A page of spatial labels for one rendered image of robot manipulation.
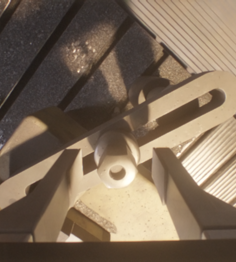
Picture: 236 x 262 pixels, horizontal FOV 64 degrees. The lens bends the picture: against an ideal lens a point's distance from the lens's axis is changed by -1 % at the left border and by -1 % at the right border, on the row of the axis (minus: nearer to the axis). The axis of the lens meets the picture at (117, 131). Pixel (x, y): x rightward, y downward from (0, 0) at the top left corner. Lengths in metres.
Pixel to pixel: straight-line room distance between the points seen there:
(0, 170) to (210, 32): 0.51
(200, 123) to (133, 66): 0.27
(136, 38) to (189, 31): 0.15
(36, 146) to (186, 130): 0.16
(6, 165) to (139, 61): 0.32
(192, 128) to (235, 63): 0.39
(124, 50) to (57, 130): 0.27
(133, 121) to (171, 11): 0.38
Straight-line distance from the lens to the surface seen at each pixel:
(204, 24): 0.55
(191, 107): 0.22
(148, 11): 0.51
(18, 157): 0.25
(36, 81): 0.47
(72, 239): 0.28
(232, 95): 0.21
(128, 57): 0.43
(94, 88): 0.43
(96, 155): 0.17
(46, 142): 0.23
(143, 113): 0.18
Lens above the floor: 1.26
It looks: 75 degrees down
